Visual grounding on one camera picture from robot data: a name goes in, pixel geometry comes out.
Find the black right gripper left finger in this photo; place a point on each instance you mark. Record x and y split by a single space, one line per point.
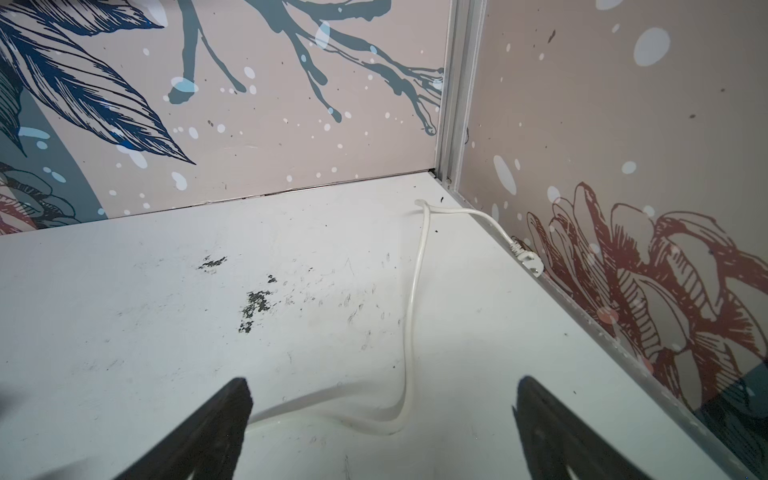
207 445

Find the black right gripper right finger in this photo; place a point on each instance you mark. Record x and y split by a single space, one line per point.
557 444

